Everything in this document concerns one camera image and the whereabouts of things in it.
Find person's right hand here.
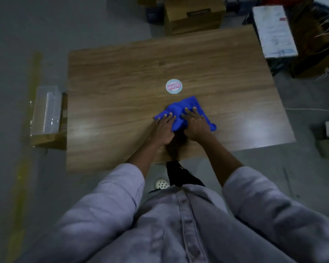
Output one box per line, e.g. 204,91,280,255
180,106,216,143

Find person's left hand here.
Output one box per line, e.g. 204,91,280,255
151,112,177,148

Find blue cloth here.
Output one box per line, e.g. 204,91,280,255
153,96,217,132

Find round white foil lid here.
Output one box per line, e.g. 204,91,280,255
165,79,183,95

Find person's left forearm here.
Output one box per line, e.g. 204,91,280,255
125,141,165,179

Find person's right forearm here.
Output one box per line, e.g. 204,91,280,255
200,135,245,188

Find black trousers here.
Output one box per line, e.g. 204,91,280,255
148,160,206,194

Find wooden table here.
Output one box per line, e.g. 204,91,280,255
66,24,296,174

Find white perforated shoe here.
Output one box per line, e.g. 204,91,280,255
155,178,170,190

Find light denim shirt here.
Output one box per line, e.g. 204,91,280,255
16,163,329,263

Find dark blue small box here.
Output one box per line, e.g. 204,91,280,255
145,5,165,24

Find black box with white label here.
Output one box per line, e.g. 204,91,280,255
242,5,299,77

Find clear plastic box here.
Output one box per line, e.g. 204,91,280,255
30,85,63,136

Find large brown cardboard box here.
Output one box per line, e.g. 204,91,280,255
288,0,329,79

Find red plastic item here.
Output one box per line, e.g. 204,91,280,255
263,0,316,8

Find brown cardboard box with handle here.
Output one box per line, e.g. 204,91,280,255
164,0,227,36

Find white cable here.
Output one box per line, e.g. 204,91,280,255
285,107,329,112

